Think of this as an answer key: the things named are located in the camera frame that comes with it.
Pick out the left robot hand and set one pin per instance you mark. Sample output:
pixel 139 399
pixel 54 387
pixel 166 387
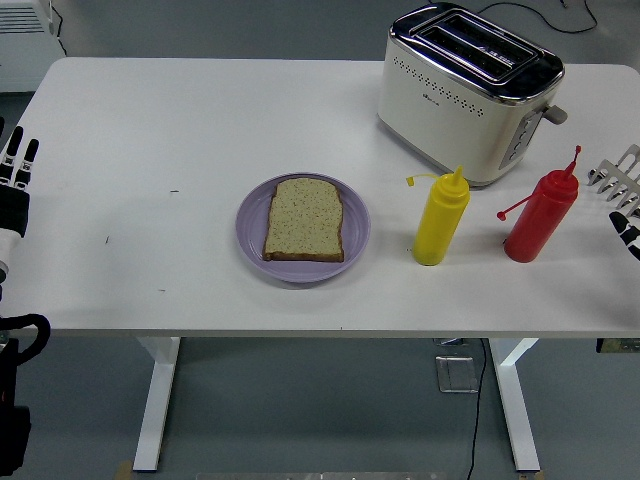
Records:
pixel 14 210

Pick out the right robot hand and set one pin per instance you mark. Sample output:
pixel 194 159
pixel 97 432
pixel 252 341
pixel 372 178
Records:
pixel 629 231

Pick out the yellow squeeze bottle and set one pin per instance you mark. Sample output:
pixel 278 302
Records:
pixel 440 220

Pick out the white radiator heater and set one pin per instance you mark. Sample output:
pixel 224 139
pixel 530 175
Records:
pixel 22 45

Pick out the purple plate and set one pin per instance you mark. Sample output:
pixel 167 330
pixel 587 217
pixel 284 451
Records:
pixel 250 225

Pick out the red squeeze bottle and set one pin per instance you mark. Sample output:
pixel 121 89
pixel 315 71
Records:
pixel 541 220

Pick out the silver metal toast rack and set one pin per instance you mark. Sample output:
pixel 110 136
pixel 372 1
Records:
pixel 622 182

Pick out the cream and chrome toaster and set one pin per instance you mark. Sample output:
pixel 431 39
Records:
pixel 450 115

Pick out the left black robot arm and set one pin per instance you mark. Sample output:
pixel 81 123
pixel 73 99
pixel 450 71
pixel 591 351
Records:
pixel 10 380

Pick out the white table leg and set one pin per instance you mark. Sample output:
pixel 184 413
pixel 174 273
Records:
pixel 155 400
pixel 515 400

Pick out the metal floor socket plate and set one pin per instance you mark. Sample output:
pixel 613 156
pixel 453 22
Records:
pixel 456 374

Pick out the slice of bread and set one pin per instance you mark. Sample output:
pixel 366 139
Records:
pixel 305 220

